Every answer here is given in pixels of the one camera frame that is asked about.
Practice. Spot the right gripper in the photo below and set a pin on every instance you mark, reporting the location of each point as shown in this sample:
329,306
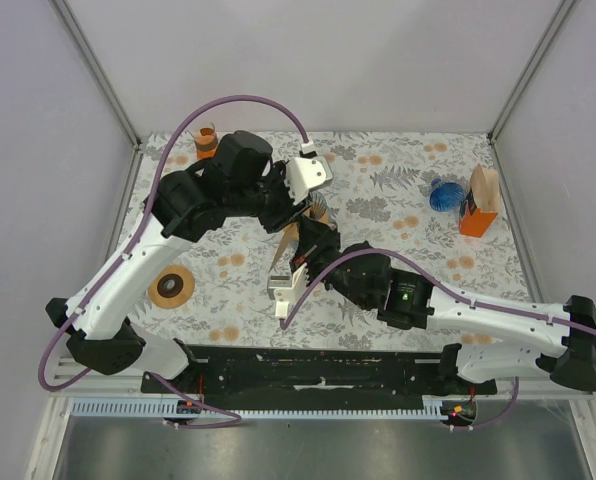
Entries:
315,239

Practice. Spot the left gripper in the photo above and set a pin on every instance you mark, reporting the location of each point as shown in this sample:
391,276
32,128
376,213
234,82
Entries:
288,212

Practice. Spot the orange glass dripper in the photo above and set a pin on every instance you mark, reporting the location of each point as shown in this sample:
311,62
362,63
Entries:
205,141

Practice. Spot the floral table mat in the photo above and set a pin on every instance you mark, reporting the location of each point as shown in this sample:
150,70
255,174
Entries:
217,291

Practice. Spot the orange coffee filter box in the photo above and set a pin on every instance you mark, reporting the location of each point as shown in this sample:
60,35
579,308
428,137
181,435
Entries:
482,204

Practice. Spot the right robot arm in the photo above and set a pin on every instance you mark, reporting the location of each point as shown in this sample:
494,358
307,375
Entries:
552,340

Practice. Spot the brown paper coffee filter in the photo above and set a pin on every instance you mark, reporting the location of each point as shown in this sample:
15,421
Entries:
290,236

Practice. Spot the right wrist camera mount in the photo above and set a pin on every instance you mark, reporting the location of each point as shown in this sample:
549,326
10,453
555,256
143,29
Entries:
285,290

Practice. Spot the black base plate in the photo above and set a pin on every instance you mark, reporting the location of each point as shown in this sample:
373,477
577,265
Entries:
239,376

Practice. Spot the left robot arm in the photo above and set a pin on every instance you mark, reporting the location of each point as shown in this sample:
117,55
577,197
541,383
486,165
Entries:
240,179

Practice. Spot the clear glass dripper cone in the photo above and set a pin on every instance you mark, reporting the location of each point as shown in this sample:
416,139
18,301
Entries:
318,207

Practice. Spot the blue cable duct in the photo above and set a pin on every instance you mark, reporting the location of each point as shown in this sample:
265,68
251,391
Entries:
421,408

